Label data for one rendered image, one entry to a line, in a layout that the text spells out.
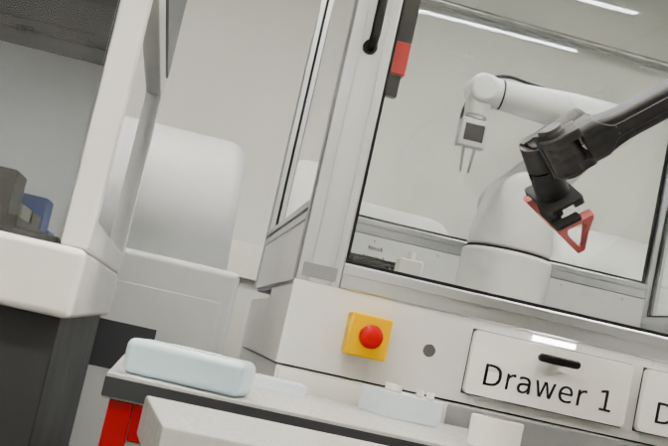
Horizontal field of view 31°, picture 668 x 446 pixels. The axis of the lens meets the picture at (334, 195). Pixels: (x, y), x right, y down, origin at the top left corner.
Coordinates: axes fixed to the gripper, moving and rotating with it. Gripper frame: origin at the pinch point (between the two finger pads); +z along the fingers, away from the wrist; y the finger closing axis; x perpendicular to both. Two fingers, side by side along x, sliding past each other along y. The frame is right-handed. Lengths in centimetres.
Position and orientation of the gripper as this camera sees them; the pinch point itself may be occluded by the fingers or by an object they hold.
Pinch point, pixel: (567, 234)
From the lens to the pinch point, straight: 209.9
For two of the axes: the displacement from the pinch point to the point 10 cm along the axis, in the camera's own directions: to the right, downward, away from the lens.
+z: 3.6, 8.0, 4.8
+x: -8.9, 4.5, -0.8
